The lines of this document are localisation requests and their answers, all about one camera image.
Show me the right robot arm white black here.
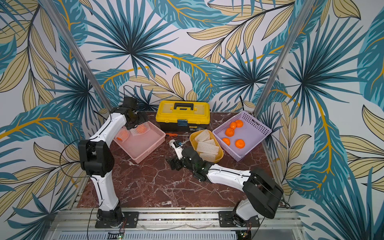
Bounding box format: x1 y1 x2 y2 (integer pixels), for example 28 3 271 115
167 144 284 221

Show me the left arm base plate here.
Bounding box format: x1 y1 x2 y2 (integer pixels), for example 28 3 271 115
95 211 139 230

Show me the front aluminium rail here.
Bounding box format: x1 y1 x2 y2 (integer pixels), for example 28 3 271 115
45 207 308 240

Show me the yellow black toolbox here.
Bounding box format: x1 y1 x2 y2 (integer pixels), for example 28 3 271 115
156 101 210 132

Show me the left aluminium frame post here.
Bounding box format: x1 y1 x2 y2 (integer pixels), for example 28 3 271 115
40 0 113 113

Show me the aluminium frame post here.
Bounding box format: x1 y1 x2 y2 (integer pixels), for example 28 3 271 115
253 0 315 118
40 0 113 113

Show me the purple plastic basket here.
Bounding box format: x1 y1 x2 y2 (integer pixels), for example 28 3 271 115
213 111 272 162

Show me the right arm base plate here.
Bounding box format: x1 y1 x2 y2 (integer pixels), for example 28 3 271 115
218 211 260 228

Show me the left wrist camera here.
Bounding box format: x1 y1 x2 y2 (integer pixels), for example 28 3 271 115
122 96 138 112

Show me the pink plastic basket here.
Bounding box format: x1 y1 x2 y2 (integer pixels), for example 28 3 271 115
114 122 166 164

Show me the white tape roll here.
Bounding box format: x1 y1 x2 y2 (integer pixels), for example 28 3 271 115
169 140 176 148

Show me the right aluminium frame post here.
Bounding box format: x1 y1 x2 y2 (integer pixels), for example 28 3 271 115
253 0 315 118

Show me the yellow oval tray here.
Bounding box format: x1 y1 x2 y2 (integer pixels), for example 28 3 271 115
190 130 224 163

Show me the orange handled screwdriver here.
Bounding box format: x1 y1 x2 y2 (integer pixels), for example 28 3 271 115
166 133 189 138

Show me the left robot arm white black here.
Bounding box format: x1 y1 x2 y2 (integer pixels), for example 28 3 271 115
78 107 148 225

